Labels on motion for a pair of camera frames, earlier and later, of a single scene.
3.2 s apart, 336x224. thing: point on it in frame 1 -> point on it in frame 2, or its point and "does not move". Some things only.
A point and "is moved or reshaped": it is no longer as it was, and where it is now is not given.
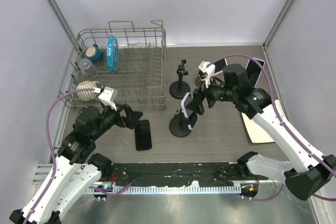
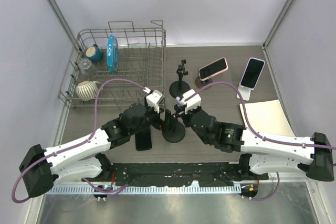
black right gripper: x=196 y=104 -> x=185 y=117
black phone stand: x=178 y=126 is moved or reshaped
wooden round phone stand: x=198 y=82 does not move
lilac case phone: x=192 y=116 is moved or reshaped
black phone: x=143 y=136 does not move
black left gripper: x=131 y=118 -> x=159 y=123
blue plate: x=112 y=53 does not move
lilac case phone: x=254 y=70 does not move
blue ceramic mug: x=94 y=53 does not move
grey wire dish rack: x=122 y=64 does not move
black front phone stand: x=178 y=88 does not move
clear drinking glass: x=87 y=68 does not move
